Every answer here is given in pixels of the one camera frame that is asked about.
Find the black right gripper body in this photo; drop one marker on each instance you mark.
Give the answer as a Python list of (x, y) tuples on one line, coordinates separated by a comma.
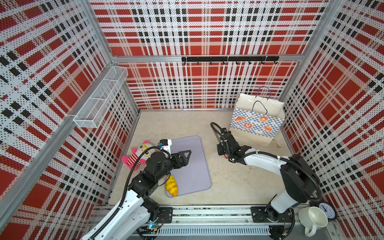
[(221, 151)]

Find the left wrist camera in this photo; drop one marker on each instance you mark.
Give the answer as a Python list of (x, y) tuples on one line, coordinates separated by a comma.
[(165, 146)]

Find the small black analog clock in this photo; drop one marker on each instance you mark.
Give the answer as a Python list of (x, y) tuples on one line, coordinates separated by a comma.
[(329, 210)]

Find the blue checkered paper bag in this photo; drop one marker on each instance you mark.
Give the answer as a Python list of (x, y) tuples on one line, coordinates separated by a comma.
[(257, 118)]

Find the black wall hook rail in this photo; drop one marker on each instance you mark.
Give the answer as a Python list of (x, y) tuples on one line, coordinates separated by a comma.
[(223, 59)]

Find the pink striped plush toy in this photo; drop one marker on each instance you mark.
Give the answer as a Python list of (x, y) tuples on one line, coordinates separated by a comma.
[(136, 152)]

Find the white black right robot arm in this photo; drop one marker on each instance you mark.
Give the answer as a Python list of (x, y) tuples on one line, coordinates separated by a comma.
[(301, 183)]

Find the yellow orange striped bread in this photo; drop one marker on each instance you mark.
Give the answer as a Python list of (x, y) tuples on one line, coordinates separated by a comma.
[(171, 186)]

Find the white ceramic mug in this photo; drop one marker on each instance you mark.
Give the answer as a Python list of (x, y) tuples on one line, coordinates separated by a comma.
[(312, 218)]

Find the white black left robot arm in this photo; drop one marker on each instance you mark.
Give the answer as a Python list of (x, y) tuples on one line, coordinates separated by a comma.
[(136, 207)]

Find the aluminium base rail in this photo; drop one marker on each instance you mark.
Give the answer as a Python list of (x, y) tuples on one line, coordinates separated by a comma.
[(229, 221)]

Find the white wire mesh basket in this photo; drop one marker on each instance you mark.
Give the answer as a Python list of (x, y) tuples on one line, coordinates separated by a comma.
[(95, 108)]

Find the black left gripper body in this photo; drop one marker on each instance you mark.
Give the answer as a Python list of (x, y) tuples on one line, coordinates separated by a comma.
[(174, 162)]

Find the lavender plastic tray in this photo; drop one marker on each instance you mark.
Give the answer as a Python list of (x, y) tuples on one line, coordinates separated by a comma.
[(195, 177)]

